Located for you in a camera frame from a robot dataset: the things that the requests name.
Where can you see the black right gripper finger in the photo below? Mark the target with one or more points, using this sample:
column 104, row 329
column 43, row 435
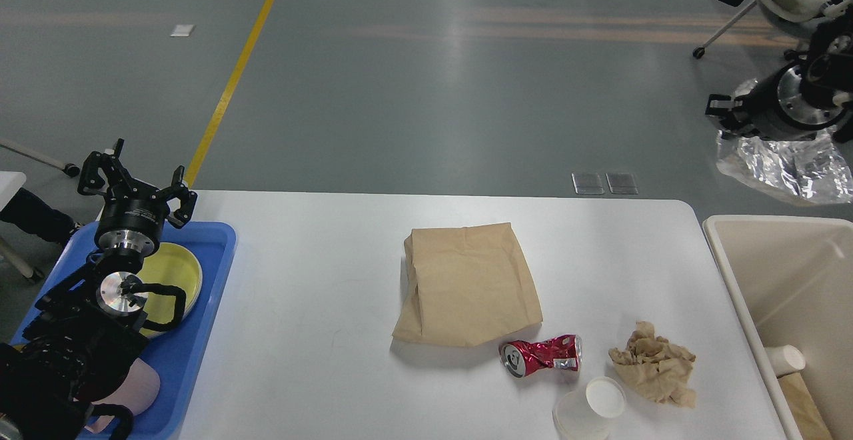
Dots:
column 727, row 114

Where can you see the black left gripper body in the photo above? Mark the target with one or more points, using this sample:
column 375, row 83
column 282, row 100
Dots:
column 131, row 223

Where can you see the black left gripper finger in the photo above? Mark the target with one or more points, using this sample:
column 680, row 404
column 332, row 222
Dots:
column 103, row 175
column 177, row 200

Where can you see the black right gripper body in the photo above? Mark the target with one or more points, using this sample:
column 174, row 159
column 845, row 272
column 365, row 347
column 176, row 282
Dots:
column 776, row 110

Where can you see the yellow plate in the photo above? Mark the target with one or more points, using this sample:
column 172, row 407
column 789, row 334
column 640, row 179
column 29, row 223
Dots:
column 172, row 265

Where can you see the aluminium foil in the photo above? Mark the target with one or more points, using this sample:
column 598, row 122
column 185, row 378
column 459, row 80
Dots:
column 800, row 172

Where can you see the pink mug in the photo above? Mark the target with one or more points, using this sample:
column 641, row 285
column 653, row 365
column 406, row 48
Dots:
column 138, row 391

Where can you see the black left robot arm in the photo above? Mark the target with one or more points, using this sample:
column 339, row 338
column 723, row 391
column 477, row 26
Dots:
column 81, row 346

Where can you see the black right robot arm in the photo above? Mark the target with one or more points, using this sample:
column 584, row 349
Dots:
column 808, row 95

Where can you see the white chair leg with caster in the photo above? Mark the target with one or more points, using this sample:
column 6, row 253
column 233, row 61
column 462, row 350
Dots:
column 69, row 169

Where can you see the white office chair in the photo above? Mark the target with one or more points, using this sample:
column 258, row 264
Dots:
column 797, row 18

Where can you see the floor outlet plates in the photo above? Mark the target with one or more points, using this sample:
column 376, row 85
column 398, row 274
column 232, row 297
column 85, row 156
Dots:
column 593, row 184

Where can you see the beige plastic bin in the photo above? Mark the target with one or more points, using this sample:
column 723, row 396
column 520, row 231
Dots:
column 790, row 280

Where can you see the white paper cup in bin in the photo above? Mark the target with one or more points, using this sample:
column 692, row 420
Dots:
column 785, row 360

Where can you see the crumpled brown napkin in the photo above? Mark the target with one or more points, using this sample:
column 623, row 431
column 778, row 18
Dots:
column 655, row 368

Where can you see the brown paper bag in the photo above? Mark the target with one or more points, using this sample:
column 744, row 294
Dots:
column 466, row 286

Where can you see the brown paper in bin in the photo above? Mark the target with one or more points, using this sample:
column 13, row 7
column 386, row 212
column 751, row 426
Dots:
column 803, row 408

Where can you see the crushed red soda can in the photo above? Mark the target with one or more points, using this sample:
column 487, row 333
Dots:
column 522, row 358

